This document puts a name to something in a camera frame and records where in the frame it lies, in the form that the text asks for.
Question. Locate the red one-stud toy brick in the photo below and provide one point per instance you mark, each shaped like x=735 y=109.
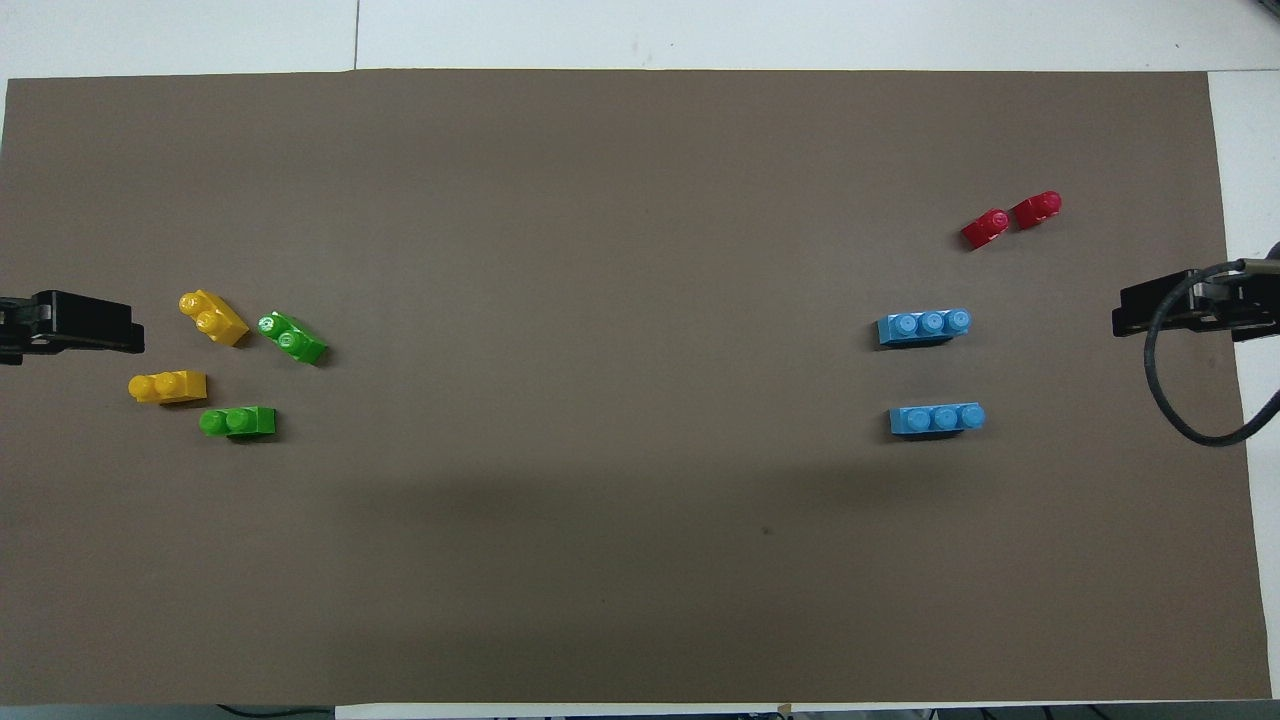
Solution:
x=1035 y=211
x=985 y=230

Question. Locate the brown table mat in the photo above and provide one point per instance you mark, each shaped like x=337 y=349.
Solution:
x=640 y=250

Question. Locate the blue three-stud toy brick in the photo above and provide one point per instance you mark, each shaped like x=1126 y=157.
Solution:
x=920 y=328
x=935 y=420

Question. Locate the yellow two-stud toy brick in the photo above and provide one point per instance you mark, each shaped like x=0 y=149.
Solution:
x=175 y=387
x=215 y=320

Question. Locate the green two-stud toy brick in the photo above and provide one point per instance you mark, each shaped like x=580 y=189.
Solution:
x=295 y=342
x=245 y=422

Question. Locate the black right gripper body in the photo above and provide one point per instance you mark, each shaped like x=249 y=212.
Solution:
x=1255 y=300

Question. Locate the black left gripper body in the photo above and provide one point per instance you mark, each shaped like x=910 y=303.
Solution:
x=18 y=345

